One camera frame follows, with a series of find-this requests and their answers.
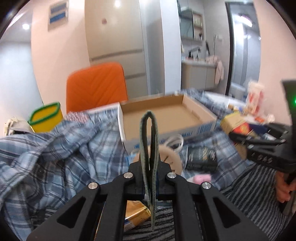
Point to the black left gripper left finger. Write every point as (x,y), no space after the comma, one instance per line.
(95,213)

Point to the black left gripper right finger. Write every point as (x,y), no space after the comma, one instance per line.
(201,212)

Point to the gold blue cigarette pack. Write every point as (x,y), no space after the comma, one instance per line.
(136,213)

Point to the black tissue pack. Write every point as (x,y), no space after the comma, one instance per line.
(201,159)

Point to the red gold cigarette pack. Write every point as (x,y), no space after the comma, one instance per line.
(236,123)

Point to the round beige diffuser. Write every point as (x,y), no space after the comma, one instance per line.
(169,156)

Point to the right hand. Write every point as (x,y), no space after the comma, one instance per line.
(282,188)

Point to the striped grey towel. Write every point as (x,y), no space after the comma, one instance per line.
(251,188)

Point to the red white snack bag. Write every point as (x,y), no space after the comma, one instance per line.
(255,97)

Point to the white toilet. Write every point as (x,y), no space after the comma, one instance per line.
(237,91)

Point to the blue plaid shirt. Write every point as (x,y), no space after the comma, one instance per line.
(40,172)

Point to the cardboard tray box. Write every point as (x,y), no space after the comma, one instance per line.
(175,114)

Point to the pink towel on vanity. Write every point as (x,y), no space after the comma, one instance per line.
(219,75)

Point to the patterned pink cloth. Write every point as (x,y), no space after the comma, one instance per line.
(80,117)

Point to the bathroom vanity cabinet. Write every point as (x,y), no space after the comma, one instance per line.
(199,75)

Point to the yellow bin green rim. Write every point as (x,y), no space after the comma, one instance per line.
(46,118)

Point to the white cloth bag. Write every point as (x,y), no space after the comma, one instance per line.
(16,126)

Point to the orange chair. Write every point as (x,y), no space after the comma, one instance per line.
(95,86)

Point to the bathroom mirror cabinet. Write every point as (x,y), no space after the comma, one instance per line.
(191,25)

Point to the beige refrigerator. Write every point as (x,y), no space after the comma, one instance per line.
(130,33)

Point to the wall panel with blue screens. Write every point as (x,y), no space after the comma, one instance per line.
(58,14)

